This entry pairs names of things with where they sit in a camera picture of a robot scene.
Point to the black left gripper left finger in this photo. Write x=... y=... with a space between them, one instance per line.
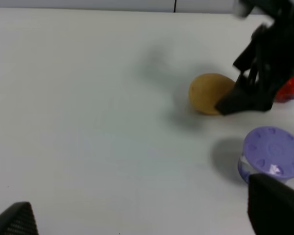
x=18 y=219

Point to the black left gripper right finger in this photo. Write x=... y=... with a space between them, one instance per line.
x=270 y=206

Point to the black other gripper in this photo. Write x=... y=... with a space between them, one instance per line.
x=267 y=64

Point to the brown potato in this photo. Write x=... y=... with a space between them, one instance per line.
x=207 y=90

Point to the rainbow bumpy ball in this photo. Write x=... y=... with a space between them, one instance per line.
x=286 y=93

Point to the purple lidded jar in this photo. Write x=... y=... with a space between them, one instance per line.
x=267 y=150

